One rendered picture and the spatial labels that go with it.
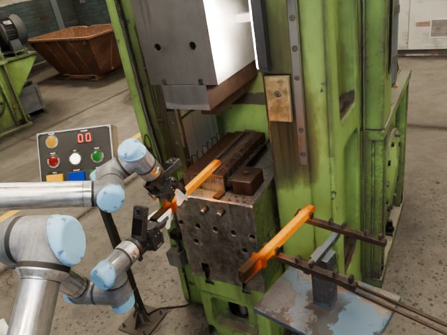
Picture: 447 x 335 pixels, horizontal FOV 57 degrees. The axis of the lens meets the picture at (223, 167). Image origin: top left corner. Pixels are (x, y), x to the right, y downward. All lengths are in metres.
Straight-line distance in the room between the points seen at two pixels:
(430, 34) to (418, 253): 4.31
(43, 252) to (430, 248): 2.31
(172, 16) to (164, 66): 0.19
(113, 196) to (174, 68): 0.58
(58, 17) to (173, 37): 9.66
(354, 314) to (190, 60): 1.01
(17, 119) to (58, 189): 5.34
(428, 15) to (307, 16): 5.19
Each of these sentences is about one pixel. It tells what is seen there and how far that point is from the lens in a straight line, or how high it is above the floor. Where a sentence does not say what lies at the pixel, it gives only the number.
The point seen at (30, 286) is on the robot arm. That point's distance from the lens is 1.01.
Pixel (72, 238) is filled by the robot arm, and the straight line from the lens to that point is 1.03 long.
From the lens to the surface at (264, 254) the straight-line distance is 1.29.
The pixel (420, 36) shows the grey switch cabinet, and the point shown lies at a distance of 6.64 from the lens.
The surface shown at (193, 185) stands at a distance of 1.57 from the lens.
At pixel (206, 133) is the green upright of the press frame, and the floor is 1.01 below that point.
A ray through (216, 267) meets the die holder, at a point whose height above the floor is 0.55.
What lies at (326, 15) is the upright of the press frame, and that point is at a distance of 1.42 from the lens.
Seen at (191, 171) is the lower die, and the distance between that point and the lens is 1.74.
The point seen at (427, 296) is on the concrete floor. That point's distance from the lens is 2.53.
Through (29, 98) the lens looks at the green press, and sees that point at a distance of 6.93.
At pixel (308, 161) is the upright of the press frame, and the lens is 1.61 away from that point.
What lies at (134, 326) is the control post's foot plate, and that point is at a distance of 2.49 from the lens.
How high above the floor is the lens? 1.77
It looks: 27 degrees down
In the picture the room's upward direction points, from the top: 10 degrees counter-clockwise
